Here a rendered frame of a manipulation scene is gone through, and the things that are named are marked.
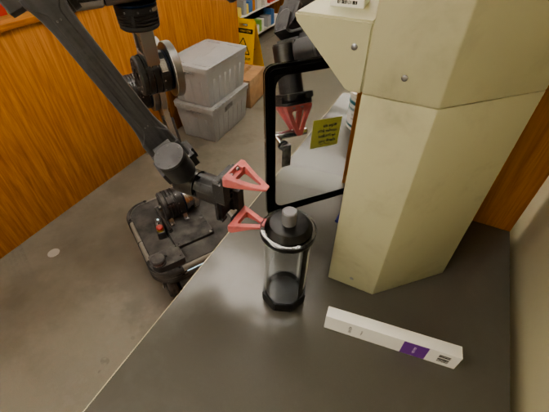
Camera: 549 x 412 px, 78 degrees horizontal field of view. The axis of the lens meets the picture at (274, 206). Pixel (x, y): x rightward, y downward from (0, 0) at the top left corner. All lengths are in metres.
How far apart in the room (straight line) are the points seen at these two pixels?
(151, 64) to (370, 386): 1.17
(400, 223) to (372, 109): 0.23
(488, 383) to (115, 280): 1.84
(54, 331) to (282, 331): 1.54
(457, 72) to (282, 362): 0.59
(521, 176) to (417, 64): 0.58
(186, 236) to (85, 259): 0.72
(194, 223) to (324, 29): 1.56
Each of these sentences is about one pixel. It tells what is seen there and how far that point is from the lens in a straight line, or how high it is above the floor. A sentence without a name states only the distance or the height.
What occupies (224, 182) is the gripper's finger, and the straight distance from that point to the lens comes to 0.61.
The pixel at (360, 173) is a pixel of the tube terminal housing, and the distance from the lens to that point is 0.63.
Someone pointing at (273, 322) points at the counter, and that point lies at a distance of 0.79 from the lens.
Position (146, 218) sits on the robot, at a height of 0.24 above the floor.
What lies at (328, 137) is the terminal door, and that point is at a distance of 0.85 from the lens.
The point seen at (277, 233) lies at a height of 1.18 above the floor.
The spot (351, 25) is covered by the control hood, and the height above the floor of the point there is 1.50.
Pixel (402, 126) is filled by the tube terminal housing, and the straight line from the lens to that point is 0.56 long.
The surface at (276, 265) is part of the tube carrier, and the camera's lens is 0.67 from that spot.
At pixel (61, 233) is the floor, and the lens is 2.61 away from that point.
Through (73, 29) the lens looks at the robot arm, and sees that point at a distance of 0.71.
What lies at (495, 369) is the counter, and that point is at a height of 0.94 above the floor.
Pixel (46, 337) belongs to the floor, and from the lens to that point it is 2.15.
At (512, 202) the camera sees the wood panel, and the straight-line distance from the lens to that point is 1.09.
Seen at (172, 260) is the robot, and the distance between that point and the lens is 1.79.
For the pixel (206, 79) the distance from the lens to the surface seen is 2.80.
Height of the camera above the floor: 1.64
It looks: 43 degrees down
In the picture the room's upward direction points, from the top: straight up
